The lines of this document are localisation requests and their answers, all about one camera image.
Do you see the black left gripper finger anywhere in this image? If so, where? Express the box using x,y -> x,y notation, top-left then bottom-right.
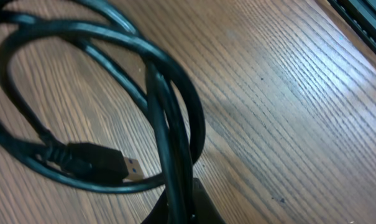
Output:
142,178 -> 226,224

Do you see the black USB cable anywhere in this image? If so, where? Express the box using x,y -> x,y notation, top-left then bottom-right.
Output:
0,0 -> 206,224

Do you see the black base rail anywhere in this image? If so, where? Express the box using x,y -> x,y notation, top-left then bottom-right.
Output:
328,0 -> 376,54

